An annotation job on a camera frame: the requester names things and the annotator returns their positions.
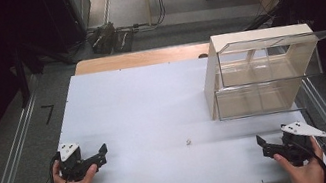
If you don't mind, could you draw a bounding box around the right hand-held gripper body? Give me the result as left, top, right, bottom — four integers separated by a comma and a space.
269, 116, 326, 172

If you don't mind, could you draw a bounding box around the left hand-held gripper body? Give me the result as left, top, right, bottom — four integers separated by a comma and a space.
55, 137, 100, 183

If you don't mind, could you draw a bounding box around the person's right hand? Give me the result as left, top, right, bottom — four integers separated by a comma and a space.
271, 135, 326, 183

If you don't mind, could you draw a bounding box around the clear acrylic drawer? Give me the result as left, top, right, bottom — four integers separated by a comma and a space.
214, 25, 326, 93
213, 74, 308, 124

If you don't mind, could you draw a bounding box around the white wooden cabinet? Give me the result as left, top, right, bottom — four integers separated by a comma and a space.
194, 17, 326, 123

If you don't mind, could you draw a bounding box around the black floor bag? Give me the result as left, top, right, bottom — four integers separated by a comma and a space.
84, 17, 139, 59

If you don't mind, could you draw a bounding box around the black equipment cabinet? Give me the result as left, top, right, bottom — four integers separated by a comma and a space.
38, 0, 99, 58

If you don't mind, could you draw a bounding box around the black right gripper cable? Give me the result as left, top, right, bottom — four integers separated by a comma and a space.
293, 133, 326, 183

